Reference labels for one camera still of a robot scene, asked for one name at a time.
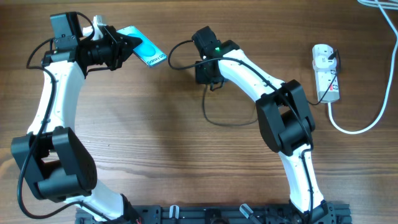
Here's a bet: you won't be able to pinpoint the white cables at corner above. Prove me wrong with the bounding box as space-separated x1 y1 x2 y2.
356 0 398 11

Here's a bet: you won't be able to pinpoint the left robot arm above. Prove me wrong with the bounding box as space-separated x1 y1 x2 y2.
11 12 143 223

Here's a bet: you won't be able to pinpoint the white power strip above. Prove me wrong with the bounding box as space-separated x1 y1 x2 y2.
312 44 340 104

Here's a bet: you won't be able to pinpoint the white power strip cord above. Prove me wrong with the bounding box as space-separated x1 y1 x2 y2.
327 0 398 135

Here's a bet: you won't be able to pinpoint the black USB charging cable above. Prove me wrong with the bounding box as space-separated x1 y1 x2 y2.
201 49 341 128

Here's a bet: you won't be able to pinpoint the white USB charger plug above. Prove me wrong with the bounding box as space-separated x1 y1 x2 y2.
312 55 337 72

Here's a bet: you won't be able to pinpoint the teal Galaxy smartphone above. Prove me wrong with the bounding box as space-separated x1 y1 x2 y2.
118 26 167 67

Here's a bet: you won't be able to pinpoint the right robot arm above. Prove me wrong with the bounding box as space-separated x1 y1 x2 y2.
192 26 327 223

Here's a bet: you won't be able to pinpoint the black right camera cable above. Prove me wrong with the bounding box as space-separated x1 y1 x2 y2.
167 39 315 224

